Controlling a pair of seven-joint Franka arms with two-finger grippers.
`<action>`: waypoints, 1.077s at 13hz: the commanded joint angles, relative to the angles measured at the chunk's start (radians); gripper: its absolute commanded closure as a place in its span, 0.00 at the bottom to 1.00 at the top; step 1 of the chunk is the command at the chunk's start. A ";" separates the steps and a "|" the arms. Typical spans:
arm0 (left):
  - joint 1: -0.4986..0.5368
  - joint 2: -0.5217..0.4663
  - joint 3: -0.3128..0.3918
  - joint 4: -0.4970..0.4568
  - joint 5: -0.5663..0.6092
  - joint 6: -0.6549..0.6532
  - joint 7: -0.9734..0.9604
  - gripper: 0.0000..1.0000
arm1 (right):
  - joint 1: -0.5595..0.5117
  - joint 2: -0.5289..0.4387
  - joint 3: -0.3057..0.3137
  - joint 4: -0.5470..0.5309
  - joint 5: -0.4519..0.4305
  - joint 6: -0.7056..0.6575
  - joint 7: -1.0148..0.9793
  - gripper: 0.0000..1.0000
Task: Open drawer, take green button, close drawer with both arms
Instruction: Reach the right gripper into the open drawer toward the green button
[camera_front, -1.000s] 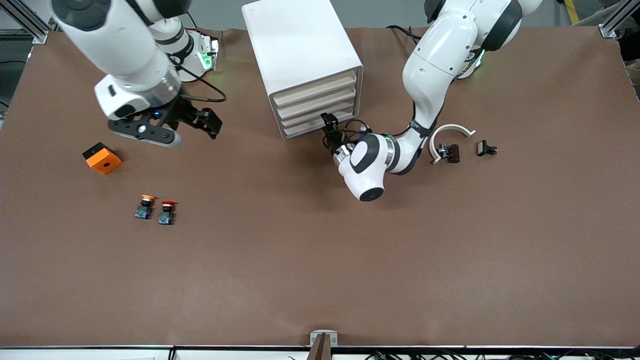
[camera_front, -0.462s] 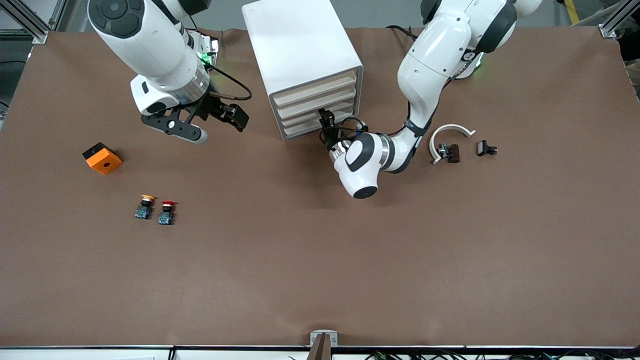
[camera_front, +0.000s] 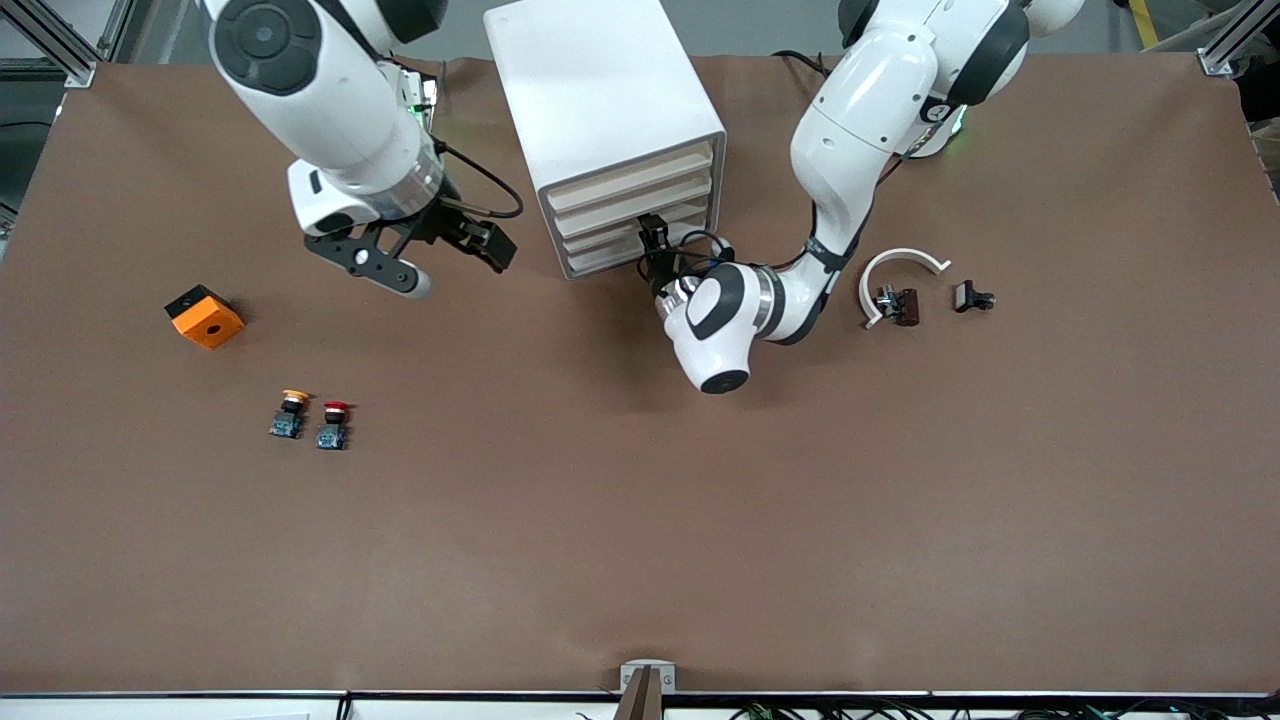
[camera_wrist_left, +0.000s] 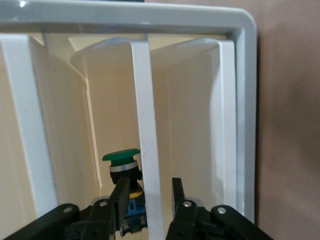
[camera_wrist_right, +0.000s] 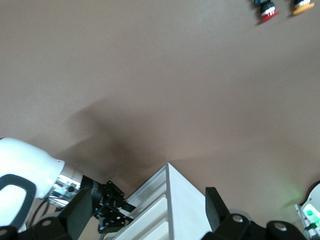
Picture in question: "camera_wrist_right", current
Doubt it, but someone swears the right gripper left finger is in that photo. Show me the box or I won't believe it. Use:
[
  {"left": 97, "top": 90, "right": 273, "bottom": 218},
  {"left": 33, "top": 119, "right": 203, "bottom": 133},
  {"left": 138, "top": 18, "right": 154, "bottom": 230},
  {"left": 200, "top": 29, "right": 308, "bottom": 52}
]
[{"left": 0, "top": 188, "right": 94, "bottom": 240}]

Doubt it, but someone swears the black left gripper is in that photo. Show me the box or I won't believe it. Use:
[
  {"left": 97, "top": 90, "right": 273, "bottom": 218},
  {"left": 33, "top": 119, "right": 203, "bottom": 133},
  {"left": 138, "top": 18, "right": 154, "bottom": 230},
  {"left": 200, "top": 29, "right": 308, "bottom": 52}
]
[{"left": 82, "top": 175, "right": 137, "bottom": 234}]

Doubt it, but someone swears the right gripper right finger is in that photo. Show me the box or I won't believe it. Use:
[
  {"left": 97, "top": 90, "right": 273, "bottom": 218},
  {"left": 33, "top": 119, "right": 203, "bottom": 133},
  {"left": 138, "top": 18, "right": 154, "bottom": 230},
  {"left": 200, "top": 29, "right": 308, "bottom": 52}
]
[{"left": 201, "top": 186, "right": 309, "bottom": 240}]

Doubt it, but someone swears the long black cable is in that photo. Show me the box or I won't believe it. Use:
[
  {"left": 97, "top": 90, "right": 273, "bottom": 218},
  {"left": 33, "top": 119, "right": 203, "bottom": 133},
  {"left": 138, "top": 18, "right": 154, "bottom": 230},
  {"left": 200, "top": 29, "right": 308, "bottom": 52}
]
[{"left": 26, "top": 199, "right": 51, "bottom": 226}]

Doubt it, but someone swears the red push button switch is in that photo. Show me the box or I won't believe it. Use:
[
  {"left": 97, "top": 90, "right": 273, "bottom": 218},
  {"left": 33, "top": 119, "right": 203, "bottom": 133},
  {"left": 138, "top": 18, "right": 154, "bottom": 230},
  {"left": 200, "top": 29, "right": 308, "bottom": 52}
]
[{"left": 252, "top": 0, "right": 280, "bottom": 25}]

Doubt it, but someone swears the yellow push button switch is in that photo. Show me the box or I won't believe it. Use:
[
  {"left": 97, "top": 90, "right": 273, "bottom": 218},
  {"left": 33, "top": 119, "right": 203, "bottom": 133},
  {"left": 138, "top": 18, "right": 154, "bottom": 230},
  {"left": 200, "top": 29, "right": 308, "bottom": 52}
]
[{"left": 289, "top": 0, "right": 316, "bottom": 16}]

